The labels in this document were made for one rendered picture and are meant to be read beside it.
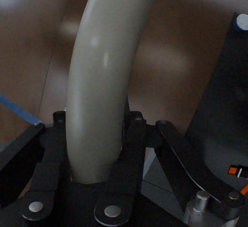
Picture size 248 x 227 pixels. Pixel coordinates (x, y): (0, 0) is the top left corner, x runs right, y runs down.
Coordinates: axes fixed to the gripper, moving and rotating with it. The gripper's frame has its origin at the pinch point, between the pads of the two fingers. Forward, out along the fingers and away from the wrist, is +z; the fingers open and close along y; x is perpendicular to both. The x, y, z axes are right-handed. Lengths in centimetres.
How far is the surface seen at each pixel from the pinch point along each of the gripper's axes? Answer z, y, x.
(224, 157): 90, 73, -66
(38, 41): 158, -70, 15
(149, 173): 80, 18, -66
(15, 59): 169, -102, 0
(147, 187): 66, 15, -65
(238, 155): 86, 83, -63
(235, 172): 84, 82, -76
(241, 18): 86, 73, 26
